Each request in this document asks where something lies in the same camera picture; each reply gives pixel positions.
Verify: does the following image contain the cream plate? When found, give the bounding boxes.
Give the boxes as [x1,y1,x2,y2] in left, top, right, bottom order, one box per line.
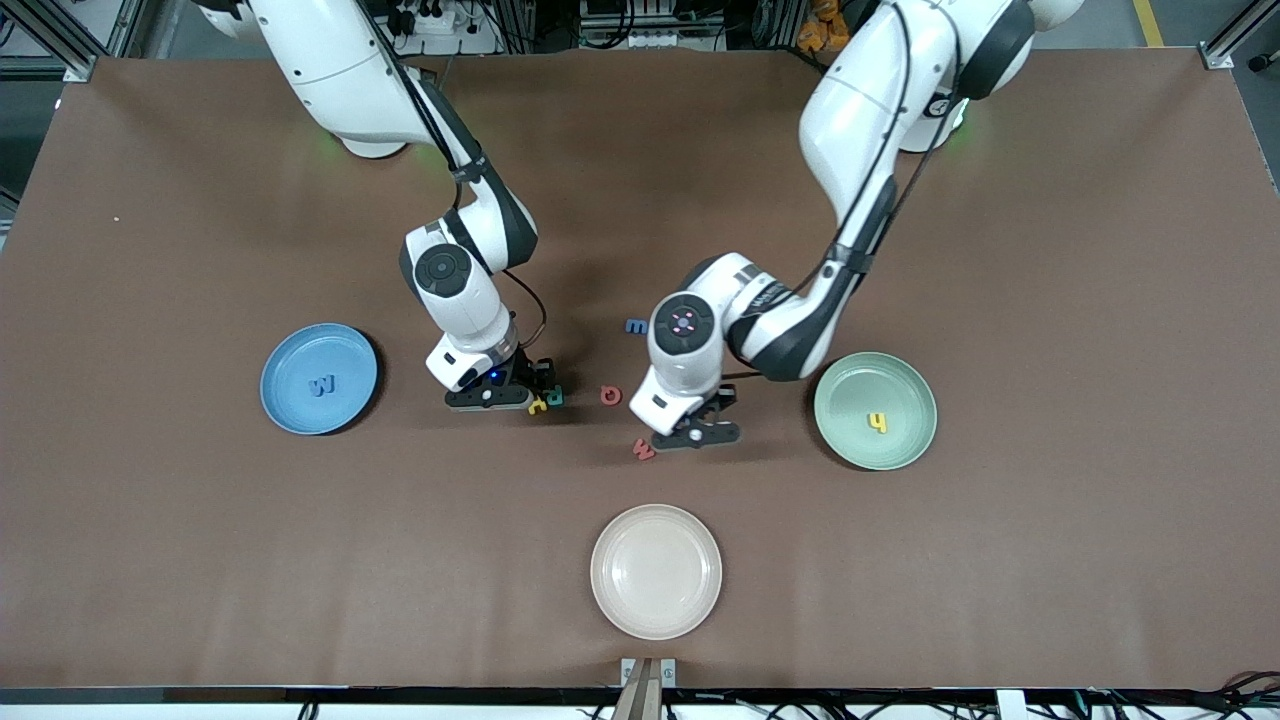
[590,503,723,641]

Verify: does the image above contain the green plate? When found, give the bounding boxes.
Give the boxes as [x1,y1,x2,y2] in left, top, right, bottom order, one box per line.
[813,351,939,472]

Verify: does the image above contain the blue plate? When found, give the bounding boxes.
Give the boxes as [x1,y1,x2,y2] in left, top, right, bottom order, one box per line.
[260,322,380,437]

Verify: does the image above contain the brown table cover sheet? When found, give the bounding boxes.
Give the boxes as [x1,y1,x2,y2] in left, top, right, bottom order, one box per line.
[0,48,1280,691]

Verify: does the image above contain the white power strip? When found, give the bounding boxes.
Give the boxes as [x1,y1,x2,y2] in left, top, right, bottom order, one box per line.
[395,0,461,36]

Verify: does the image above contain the bag of orange items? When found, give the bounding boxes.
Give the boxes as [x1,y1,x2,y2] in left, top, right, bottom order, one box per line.
[797,0,853,53]

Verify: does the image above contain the metal table edge bracket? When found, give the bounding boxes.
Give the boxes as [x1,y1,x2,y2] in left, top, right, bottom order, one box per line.
[620,657,678,720]

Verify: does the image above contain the black table edge rail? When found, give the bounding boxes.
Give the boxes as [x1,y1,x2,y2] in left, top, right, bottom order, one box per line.
[0,685,1280,707]

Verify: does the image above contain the aluminium frame profile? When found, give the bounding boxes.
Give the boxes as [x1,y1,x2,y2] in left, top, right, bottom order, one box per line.
[1200,0,1280,71]
[0,0,151,83]

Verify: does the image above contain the tangle of floor cables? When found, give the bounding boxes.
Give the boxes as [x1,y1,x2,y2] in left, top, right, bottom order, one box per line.
[1040,672,1280,720]

